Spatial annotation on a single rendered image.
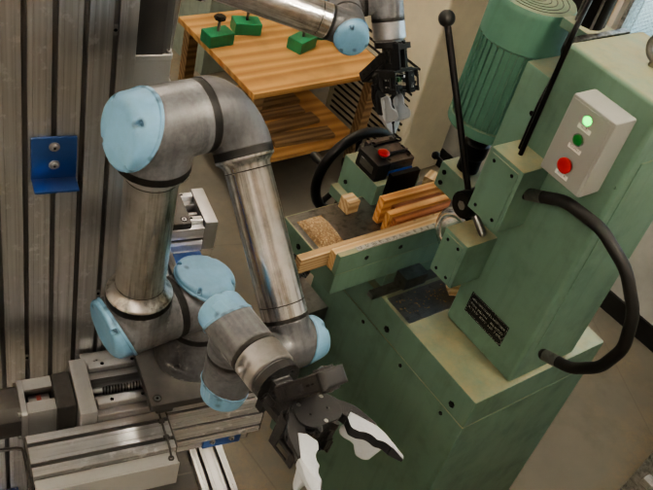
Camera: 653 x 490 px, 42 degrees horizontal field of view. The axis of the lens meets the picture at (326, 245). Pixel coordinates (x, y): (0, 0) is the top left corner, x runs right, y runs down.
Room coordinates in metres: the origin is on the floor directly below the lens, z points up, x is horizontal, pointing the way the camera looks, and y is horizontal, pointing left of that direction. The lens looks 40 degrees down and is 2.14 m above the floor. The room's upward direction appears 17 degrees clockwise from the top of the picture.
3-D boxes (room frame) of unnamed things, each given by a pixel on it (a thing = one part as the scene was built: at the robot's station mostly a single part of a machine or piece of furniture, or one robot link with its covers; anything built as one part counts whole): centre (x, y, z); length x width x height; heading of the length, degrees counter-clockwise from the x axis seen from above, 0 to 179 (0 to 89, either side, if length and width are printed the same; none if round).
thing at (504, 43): (1.68, -0.26, 1.35); 0.18 x 0.18 x 0.31
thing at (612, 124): (1.35, -0.39, 1.40); 0.10 x 0.06 x 0.16; 46
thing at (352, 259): (1.60, -0.24, 0.93); 0.60 x 0.02 x 0.06; 136
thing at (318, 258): (1.58, -0.16, 0.92); 0.60 x 0.02 x 0.04; 136
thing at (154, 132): (1.03, 0.29, 1.19); 0.15 x 0.12 x 0.55; 138
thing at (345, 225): (1.71, -0.14, 0.87); 0.61 x 0.30 x 0.06; 136
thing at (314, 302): (1.59, 0.02, 0.58); 0.12 x 0.08 x 0.08; 46
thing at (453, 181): (1.66, -0.27, 1.03); 0.14 x 0.07 x 0.09; 46
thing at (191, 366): (1.13, 0.20, 0.87); 0.15 x 0.15 x 0.10
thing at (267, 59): (3.04, 0.38, 0.32); 0.66 x 0.57 x 0.64; 136
